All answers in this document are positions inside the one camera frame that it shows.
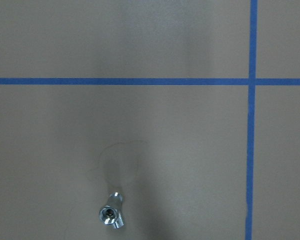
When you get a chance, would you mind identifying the chrome tee pipe fitting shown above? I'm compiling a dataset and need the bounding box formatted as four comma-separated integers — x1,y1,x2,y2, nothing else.
99,192,125,229

